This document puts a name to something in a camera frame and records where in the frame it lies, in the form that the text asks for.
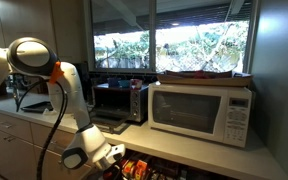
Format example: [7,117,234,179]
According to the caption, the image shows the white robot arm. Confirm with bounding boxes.
[0,37,126,169]

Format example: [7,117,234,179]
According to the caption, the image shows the open wooden drawer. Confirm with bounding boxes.
[83,149,232,180]

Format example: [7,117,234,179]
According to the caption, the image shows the silver toaster oven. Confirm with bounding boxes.
[90,84,148,133]

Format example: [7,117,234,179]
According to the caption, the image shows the wooden tray on microwave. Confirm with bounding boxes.
[157,70,253,87]

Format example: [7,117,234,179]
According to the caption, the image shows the white microwave oven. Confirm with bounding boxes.
[148,82,252,148]

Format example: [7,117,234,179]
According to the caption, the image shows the black baking tray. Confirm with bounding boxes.
[21,101,53,113]

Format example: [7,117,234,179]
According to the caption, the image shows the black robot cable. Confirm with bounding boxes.
[15,78,69,180]

